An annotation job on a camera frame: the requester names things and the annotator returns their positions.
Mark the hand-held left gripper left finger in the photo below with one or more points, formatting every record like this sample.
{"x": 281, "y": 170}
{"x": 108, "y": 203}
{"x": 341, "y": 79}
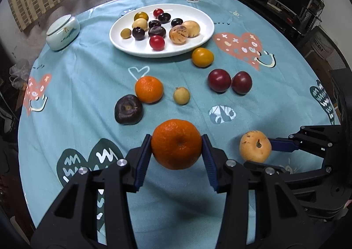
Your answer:
{"x": 143, "y": 161}

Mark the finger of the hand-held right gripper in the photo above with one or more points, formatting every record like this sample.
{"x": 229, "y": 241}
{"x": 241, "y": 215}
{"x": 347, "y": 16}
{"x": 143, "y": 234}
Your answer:
{"x": 308, "y": 176}
{"x": 283, "y": 144}

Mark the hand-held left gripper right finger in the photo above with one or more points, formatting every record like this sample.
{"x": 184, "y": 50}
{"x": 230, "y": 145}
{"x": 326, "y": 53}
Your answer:
{"x": 209, "y": 161}

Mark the yellow dimpled pear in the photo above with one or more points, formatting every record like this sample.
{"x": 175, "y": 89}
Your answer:
{"x": 255, "y": 146}

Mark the orange tangerine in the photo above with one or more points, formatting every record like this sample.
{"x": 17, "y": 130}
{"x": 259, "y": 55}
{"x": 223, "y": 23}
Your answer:
{"x": 176, "y": 144}
{"x": 149, "y": 89}

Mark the white oval plate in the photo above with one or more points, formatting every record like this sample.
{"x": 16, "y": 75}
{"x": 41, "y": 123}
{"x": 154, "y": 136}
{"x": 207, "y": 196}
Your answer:
{"x": 121, "y": 43}

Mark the small dark plum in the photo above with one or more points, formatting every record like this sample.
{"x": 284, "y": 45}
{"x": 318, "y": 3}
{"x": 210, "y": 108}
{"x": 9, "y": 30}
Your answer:
{"x": 154, "y": 23}
{"x": 157, "y": 31}
{"x": 164, "y": 18}
{"x": 176, "y": 22}
{"x": 138, "y": 33}

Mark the pale striped pear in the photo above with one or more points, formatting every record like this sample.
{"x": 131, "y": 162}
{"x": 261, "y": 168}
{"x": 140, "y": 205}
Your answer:
{"x": 178, "y": 34}

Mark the large dark purple fruit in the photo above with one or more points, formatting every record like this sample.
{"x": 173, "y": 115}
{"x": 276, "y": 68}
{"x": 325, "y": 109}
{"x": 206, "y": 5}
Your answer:
{"x": 128, "y": 109}

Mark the dark red plum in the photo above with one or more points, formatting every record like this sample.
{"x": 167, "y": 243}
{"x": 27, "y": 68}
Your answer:
{"x": 219, "y": 80}
{"x": 241, "y": 82}

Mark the blue heart print tablecloth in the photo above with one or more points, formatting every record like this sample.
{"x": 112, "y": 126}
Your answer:
{"x": 82, "y": 87}

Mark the yellow orange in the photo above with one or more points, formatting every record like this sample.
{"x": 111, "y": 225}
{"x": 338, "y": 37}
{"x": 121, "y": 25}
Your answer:
{"x": 202, "y": 57}

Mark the black media stand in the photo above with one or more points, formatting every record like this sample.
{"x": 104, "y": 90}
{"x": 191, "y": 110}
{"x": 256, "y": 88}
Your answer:
{"x": 275, "y": 18}

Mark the pale yellow pear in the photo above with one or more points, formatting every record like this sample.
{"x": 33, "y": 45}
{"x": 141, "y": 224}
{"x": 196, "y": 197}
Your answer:
{"x": 194, "y": 29}

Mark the yellow green tomato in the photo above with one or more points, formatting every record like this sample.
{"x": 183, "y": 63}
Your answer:
{"x": 141, "y": 15}

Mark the small red cherry tomato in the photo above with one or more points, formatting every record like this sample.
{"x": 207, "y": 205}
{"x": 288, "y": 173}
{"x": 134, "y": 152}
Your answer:
{"x": 158, "y": 12}

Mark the celadon lidded jar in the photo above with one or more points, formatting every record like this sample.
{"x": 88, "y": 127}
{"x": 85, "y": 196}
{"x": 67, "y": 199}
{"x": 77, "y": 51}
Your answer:
{"x": 62, "y": 33}

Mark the clear plastic bag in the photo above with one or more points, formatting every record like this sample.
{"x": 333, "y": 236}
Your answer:
{"x": 19, "y": 71}

